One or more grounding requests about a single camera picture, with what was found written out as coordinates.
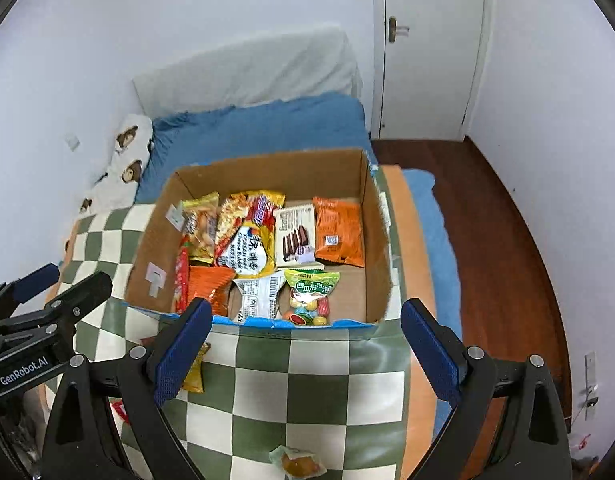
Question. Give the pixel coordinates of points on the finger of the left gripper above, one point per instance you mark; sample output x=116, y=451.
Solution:
x=63, y=311
x=18, y=292

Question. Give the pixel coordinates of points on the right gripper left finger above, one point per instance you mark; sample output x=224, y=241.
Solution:
x=82, y=441

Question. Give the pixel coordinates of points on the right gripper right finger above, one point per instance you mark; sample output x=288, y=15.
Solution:
x=531, y=440

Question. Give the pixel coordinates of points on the small red snack packet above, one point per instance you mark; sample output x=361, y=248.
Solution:
x=119, y=408

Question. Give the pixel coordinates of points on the yellow panda snack packet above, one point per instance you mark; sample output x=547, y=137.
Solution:
x=193, y=381

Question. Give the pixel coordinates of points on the red tall snack packet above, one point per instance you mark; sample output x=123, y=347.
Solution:
x=181, y=278

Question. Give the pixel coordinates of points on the orange snack packet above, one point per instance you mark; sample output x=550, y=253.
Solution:
x=212, y=283
x=339, y=232

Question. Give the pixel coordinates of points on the yellow peanut snack packet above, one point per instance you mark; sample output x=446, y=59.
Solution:
x=201, y=217

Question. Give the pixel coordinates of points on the white clear snack packet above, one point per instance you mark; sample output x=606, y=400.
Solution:
x=259, y=296

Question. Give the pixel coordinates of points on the yellow Korean noodle packet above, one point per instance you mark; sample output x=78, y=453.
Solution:
x=245, y=236

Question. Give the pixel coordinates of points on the green fruit candy bag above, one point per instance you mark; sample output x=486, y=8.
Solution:
x=309, y=290

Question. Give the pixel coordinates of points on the white chocolate wafer packet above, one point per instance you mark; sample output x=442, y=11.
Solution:
x=295, y=236

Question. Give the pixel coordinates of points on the bear print pillow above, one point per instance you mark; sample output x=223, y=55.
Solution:
x=118, y=185

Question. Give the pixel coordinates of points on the green white checkered mat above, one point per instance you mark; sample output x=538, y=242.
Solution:
x=109, y=242

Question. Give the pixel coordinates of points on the wrapped orange pastry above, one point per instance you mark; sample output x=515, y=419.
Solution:
x=297, y=464

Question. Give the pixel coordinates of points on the open cardboard milk box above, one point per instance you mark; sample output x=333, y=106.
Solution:
x=362, y=294

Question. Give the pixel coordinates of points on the blue bed sheet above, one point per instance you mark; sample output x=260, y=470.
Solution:
x=267, y=129

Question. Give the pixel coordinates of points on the white padded headboard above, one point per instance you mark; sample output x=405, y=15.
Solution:
x=253, y=71

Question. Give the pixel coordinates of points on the white door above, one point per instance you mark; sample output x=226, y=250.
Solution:
x=424, y=81

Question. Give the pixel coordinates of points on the wall socket right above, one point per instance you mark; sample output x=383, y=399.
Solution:
x=591, y=386

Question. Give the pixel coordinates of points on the wall socket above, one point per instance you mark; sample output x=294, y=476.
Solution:
x=73, y=142
x=591, y=386

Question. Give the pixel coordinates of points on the wall socket left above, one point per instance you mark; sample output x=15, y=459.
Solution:
x=73, y=142

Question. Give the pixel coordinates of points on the dark door handle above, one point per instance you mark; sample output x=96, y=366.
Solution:
x=395, y=29

